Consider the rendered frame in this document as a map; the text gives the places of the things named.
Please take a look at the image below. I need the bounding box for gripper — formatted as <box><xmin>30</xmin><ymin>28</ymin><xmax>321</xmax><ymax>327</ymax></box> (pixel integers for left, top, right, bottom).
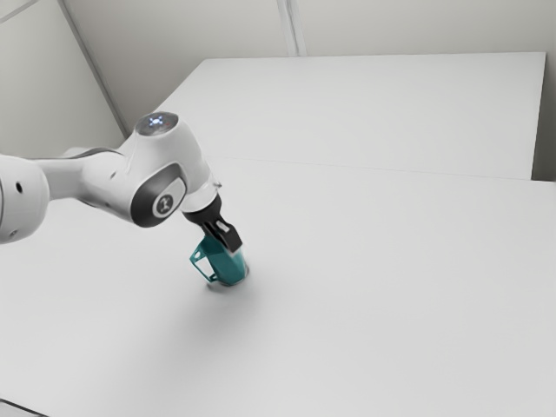
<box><xmin>182</xmin><ymin>195</ymin><xmax>243</xmax><ymax>253</ymax></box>

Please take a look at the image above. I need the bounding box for teal faceted mug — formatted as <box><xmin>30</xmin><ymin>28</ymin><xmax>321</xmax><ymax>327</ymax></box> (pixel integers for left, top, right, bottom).
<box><xmin>188</xmin><ymin>234</ymin><xmax>250</xmax><ymax>288</ymax></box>

